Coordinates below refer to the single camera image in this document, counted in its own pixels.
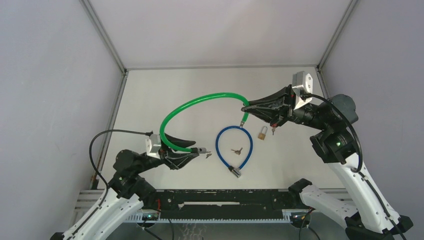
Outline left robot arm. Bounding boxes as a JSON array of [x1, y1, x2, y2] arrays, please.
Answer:
[[51, 131, 207, 240]]

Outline blue cable lock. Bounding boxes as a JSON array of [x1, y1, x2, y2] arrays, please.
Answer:
[[214, 125, 254, 179]]

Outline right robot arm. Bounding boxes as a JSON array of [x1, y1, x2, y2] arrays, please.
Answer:
[[241, 86, 414, 240]]

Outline brass padlock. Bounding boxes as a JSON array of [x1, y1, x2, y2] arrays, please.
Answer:
[[257, 126, 268, 141]]

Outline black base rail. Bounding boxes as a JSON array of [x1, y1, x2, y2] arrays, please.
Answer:
[[142, 189, 309, 221]]

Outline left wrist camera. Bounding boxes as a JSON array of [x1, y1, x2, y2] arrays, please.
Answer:
[[145, 134, 162, 159]]

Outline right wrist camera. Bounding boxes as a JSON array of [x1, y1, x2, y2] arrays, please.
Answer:
[[291, 71, 314, 110]]

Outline white cable duct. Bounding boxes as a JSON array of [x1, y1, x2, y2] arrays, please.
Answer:
[[124, 212, 160, 223]]

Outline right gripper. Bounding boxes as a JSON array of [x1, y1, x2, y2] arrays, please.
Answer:
[[242, 84, 329, 131]]

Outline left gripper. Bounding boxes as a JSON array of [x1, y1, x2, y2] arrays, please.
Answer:
[[134, 131, 200, 174]]

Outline blue lock keys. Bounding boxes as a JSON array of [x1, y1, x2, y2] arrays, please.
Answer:
[[231, 147, 243, 155]]

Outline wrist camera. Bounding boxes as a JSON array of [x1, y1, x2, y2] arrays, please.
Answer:
[[291, 71, 314, 110], [145, 134, 162, 159]]

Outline left camera cable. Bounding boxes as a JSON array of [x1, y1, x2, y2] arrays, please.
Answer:
[[59, 129, 154, 240]]

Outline green cable lock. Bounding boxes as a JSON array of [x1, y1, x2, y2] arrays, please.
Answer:
[[159, 92, 250, 153]]

